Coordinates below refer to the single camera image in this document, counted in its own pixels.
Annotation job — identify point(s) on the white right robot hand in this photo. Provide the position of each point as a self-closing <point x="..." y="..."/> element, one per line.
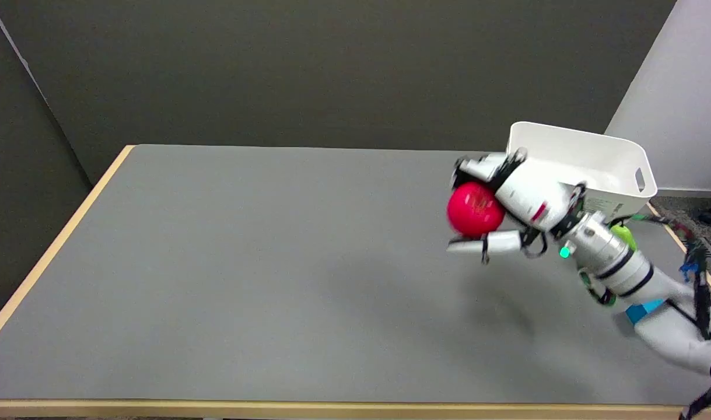
<point x="527" y="195"/>

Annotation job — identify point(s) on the red apple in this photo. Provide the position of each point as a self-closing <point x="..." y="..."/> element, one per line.
<point x="475" y="209"/>

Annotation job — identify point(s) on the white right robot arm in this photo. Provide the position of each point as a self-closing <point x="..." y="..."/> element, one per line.
<point x="635" y="279"/>

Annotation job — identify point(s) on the white plastic box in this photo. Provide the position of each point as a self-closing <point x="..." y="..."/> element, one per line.
<point x="600" y="166"/>

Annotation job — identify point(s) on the green round object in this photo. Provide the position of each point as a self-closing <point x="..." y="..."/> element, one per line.
<point x="624" y="235"/>

